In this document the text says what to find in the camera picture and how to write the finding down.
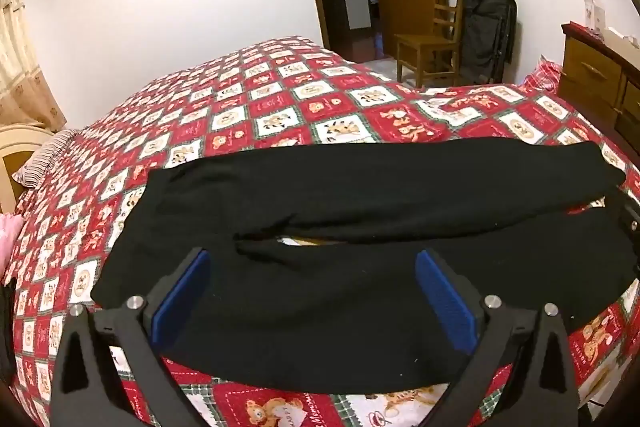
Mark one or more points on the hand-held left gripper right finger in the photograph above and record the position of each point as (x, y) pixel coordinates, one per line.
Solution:
(442, 299)

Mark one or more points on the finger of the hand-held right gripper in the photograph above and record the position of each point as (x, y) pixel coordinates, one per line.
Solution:
(627, 217)

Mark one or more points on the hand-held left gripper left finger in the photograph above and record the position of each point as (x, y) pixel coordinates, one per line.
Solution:
(182, 294)

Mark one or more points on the black pants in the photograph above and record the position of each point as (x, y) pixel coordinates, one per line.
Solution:
(350, 207)

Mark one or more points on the wooden dresser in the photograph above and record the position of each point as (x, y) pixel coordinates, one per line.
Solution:
(595, 77)

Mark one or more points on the white box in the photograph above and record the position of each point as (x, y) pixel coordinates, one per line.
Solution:
(620, 41)

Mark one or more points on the pink cloth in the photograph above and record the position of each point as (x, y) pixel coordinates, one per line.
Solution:
(7, 247)

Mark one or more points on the striped pillow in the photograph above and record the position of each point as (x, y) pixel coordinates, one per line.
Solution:
(42, 157)

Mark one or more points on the white standing card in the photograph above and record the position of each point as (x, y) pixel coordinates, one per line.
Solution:
(594, 9)

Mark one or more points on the cream wooden headboard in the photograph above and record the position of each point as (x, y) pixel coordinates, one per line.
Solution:
(15, 157)

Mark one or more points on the red printed bedspread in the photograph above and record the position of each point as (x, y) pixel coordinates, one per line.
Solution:
(300, 107)

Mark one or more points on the wooden chair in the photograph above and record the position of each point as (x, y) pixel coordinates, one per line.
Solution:
(425, 42)

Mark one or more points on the beige patterned curtain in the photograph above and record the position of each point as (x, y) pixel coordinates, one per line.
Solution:
(22, 72)

